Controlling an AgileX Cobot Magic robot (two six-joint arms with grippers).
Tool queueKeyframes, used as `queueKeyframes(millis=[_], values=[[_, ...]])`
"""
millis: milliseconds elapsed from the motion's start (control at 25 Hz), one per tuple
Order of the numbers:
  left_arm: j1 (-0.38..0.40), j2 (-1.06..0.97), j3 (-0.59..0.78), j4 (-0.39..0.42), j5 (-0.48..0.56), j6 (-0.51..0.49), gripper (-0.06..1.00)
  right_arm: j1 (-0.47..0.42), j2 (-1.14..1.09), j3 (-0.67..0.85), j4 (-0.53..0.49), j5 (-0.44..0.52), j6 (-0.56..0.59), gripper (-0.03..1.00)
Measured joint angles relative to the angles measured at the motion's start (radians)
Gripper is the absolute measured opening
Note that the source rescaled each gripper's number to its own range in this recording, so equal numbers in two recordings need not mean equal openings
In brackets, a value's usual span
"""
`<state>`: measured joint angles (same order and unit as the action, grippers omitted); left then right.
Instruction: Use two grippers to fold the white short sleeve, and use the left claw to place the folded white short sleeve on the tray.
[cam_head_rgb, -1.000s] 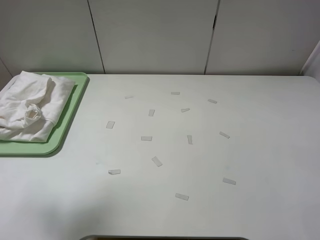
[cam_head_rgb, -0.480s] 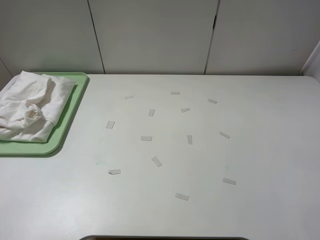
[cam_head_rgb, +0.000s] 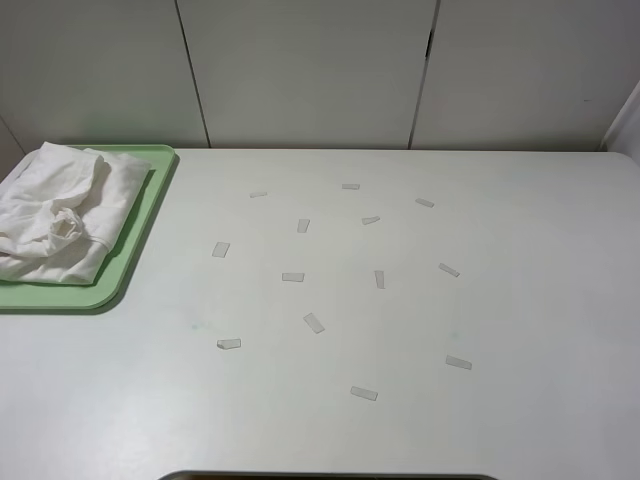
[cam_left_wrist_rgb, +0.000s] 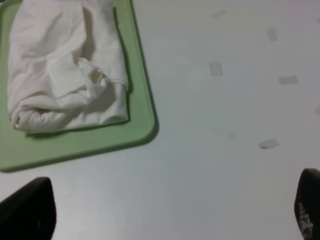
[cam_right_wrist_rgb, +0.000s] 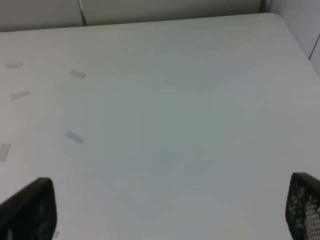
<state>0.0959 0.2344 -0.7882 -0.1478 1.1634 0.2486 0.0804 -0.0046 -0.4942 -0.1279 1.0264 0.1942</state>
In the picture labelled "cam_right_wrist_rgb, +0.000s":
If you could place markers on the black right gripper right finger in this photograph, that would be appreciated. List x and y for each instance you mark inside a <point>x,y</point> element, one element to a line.
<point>302,211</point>

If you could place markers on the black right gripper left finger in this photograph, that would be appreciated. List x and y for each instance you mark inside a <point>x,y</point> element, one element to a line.
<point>31,213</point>

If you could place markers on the tape strip middle upright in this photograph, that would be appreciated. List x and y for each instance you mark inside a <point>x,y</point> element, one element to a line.
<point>4,151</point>

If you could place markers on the tape strip right middle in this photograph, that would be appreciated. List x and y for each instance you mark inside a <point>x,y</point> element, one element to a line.
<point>74,137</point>

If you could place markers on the tape strip middle slanted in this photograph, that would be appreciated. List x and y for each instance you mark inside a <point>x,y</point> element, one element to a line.
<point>15,96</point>

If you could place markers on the tape strip back right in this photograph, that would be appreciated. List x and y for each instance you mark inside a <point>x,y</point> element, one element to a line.
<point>77,74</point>

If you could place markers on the tape strip back centre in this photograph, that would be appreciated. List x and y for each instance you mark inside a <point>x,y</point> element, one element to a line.
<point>14,65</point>

